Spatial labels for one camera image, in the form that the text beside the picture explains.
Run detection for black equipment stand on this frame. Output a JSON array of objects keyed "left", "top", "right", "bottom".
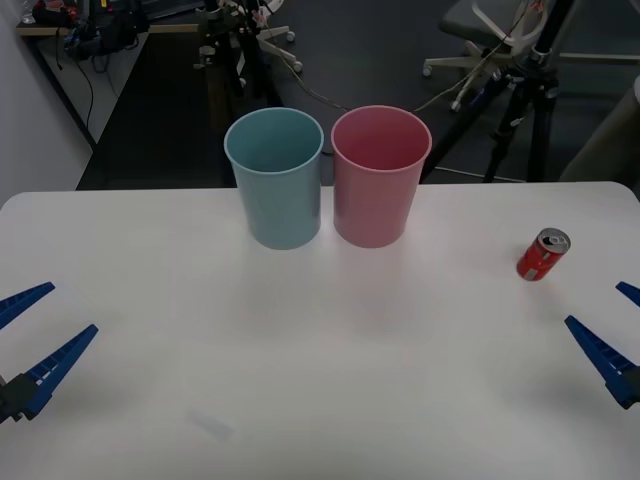
[{"left": 193, "top": 0, "right": 281, "bottom": 109}]

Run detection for person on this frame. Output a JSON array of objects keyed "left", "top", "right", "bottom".
[{"left": 558, "top": 74, "right": 640, "bottom": 183}]

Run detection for pale blue plastic bin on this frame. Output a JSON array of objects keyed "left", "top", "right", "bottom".
[{"left": 223, "top": 106, "right": 325, "bottom": 251}]

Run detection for office chair with white base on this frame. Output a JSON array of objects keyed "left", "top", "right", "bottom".
[{"left": 422, "top": 0, "right": 551, "bottom": 112}]

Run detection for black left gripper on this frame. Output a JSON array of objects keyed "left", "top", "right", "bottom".
[{"left": 0, "top": 281, "right": 100, "bottom": 426}]

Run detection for pink plastic bin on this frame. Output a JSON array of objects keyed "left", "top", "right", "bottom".
[{"left": 330, "top": 104, "right": 433, "bottom": 249}]

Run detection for red drink can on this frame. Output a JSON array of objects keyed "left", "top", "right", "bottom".
[{"left": 516, "top": 227, "right": 573, "bottom": 284}]

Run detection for thin beige cable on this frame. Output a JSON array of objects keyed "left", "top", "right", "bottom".
[{"left": 259, "top": 14, "right": 531, "bottom": 115}]

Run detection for white wheeled chair base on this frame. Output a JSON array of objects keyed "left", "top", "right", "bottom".
[{"left": 257, "top": 27, "right": 304, "bottom": 72}]

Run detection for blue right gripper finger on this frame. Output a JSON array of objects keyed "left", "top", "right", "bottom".
[
  {"left": 615, "top": 281, "right": 640, "bottom": 308},
  {"left": 564, "top": 314, "right": 640, "bottom": 412}
]

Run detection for black camera tripod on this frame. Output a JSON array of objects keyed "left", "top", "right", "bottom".
[{"left": 424, "top": 0, "right": 576, "bottom": 184}]

